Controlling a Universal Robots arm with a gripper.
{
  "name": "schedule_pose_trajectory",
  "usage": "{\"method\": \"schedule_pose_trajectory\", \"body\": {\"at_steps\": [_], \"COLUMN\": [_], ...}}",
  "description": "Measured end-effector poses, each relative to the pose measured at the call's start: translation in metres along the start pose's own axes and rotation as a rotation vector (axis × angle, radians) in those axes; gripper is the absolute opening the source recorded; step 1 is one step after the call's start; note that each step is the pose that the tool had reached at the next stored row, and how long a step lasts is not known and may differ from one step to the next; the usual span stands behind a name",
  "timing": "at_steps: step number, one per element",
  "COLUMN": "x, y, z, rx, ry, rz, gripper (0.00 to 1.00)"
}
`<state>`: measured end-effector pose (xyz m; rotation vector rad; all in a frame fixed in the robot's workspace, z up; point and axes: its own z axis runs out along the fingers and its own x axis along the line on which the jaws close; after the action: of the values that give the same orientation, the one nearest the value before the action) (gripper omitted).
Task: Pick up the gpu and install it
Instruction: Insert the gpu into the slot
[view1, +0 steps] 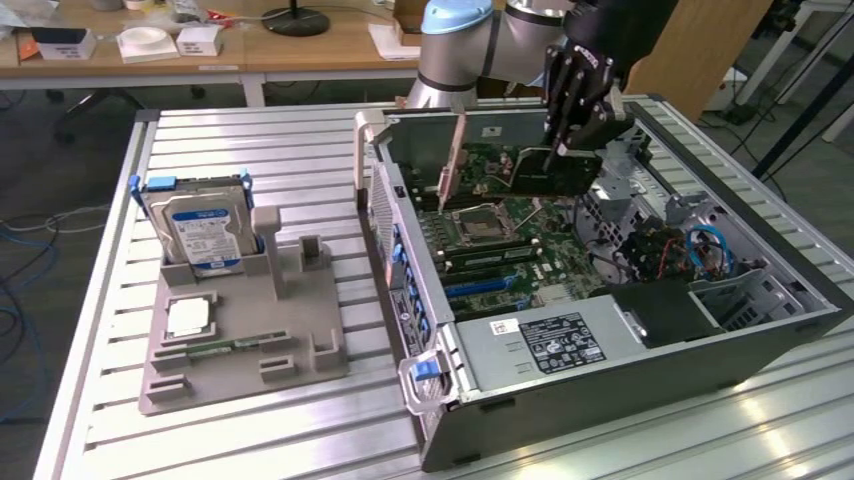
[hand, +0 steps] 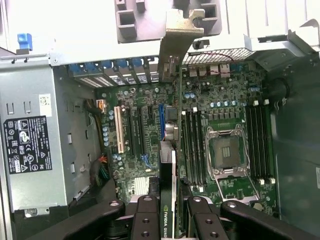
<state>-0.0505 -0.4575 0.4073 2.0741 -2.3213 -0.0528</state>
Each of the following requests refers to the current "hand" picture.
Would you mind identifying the green Dell motherboard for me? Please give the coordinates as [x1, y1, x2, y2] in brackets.
[96, 63, 278, 218]

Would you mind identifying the blue expansion slot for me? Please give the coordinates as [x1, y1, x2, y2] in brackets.
[158, 103, 166, 141]

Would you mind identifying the black and silver PC case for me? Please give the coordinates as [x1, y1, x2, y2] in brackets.
[0, 18, 320, 240]

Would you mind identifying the CPU socket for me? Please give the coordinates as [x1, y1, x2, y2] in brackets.
[205, 126, 247, 177]

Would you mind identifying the white expansion slot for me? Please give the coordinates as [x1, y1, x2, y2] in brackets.
[113, 105, 125, 154]

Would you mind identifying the blue case release latch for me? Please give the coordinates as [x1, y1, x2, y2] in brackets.
[16, 33, 34, 51]

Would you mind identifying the RAM slot with white clips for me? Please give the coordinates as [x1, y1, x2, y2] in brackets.
[181, 110, 192, 181]
[191, 106, 204, 193]
[262, 98, 276, 185]
[252, 99, 265, 186]

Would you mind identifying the grey plastic parts rack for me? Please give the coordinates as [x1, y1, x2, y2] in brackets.
[114, 0, 223, 45]

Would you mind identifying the silver finned heatsink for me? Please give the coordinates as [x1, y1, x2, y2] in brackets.
[133, 176, 151, 196]

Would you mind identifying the yellow black wire bundle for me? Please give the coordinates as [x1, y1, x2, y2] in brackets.
[84, 98, 107, 153]

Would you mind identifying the blue card retention latch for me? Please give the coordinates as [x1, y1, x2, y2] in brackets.
[116, 59, 133, 75]
[86, 61, 104, 77]
[131, 58, 146, 74]
[101, 60, 118, 76]
[68, 63, 88, 78]

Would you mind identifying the grey power supply unit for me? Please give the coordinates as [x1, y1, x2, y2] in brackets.
[0, 58, 68, 213]

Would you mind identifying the metal socket cover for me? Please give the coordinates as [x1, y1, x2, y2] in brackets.
[213, 171, 262, 204]

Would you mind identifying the multicolour wire bundle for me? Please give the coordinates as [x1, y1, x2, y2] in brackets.
[89, 154, 111, 187]

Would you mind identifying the RAM slot with black clips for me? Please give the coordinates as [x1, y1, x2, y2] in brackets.
[246, 106, 260, 180]
[258, 104, 270, 180]
[197, 109, 208, 187]
[186, 111, 198, 186]

